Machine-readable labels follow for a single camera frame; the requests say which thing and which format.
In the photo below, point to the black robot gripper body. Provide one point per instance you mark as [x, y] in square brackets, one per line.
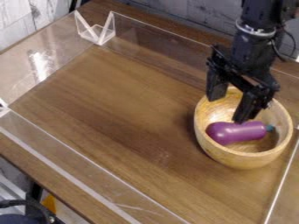
[245, 63]

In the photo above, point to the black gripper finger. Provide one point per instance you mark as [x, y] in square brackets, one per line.
[250, 106]
[217, 85]

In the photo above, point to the purple toy eggplant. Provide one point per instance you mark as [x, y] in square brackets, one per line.
[227, 132]

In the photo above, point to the brown wooden bowl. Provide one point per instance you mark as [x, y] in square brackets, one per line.
[250, 154]

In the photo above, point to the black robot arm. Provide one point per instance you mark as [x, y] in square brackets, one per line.
[266, 14]

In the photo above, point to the clear acrylic tray walls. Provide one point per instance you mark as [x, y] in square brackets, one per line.
[98, 125]

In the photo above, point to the black clamp with screw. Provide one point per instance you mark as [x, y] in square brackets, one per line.
[40, 213]

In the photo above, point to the clear acrylic corner bracket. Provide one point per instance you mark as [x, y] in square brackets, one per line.
[98, 34]

